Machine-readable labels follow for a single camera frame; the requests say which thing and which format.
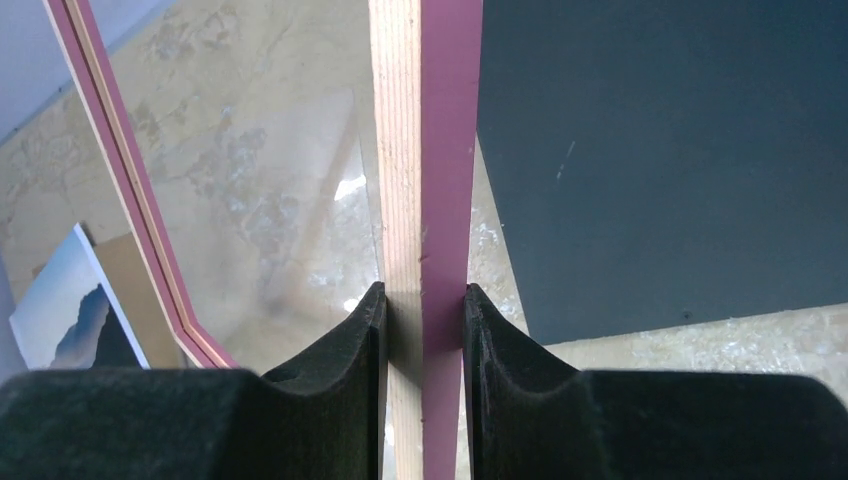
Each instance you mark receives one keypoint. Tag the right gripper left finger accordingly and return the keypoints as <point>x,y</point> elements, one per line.
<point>319,415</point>

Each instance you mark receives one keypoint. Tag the black flat board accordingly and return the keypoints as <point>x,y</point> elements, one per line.
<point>663,163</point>

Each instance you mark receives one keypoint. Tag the pink wooden picture frame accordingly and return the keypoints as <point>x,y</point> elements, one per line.
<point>425,65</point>

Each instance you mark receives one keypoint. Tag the seascape photo print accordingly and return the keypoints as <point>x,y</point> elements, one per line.
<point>70,317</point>

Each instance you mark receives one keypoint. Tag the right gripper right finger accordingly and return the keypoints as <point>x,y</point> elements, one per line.
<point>533,416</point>

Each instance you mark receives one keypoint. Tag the brown cardboard backing board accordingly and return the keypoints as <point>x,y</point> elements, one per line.
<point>124,269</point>

